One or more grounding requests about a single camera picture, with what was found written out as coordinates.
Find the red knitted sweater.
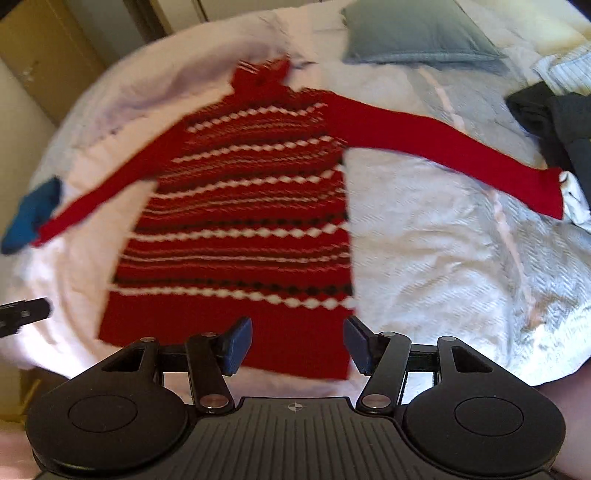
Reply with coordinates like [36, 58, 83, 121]
[32, 55, 565, 381]

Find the blue striped pillow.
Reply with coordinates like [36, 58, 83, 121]
[531, 44, 591, 97]

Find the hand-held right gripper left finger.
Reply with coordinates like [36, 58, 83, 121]
[99, 318, 254, 411]

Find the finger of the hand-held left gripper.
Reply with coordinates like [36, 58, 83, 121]
[0, 298, 51, 339]

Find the blue-grey cushion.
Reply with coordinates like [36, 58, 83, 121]
[342, 0, 509, 75]

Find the black garment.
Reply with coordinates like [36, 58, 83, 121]
[506, 82, 561, 162]

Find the light blue herringbone blanket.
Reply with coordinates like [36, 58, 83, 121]
[318, 46, 591, 386]

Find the teal blue garment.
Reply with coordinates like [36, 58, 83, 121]
[0, 178, 63, 256]

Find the white garment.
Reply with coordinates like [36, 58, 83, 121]
[558, 171, 591, 227]

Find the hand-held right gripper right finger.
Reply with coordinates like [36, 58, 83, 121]
[342, 316, 492, 412]

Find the wooden door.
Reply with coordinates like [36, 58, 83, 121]
[0, 0, 109, 125]

